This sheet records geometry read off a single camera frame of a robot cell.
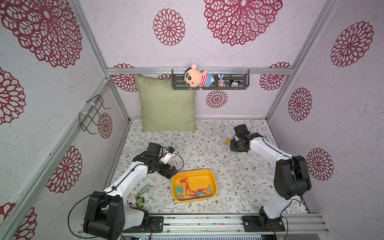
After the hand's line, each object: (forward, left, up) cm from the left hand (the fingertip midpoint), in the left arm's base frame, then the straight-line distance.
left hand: (169, 169), depth 85 cm
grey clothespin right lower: (-13, -21, -6) cm, 25 cm away
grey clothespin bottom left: (-13, -8, -6) cm, 16 cm away
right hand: (+15, -39, +1) cm, 42 cm away
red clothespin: (-8, -10, -6) cm, 15 cm away
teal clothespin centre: (-12, -17, -7) cm, 22 cm away
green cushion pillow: (+37, +5, +12) cm, 40 cm away
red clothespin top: (-4, -8, -6) cm, 11 cm away
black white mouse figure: (+45, -40, +26) cm, 65 cm away
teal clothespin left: (-9, -7, -5) cm, 13 cm away
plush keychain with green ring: (-15, +17, -5) cm, 23 cm away
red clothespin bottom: (-13, -14, -6) cm, 20 cm away
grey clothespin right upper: (-9, -23, -6) cm, 25 cm away
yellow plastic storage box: (-7, -13, -8) cm, 17 cm away
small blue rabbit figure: (+43, -31, +28) cm, 60 cm away
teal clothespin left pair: (-9, -5, -5) cm, 12 cm away
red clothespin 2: (-10, -18, -6) cm, 22 cm away
